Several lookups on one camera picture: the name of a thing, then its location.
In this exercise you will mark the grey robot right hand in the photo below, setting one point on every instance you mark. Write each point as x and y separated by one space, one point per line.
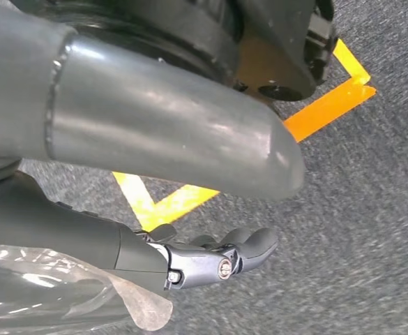
85 231

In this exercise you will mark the clear plastic film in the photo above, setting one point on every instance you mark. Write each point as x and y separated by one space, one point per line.
148 310

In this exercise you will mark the grey robot right thigh shell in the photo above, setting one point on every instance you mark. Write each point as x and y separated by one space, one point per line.
154 129

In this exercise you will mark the dark robot right foot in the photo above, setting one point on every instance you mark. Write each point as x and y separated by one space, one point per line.
277 46

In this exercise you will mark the yellow tape square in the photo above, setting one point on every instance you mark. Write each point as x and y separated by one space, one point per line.
329 108

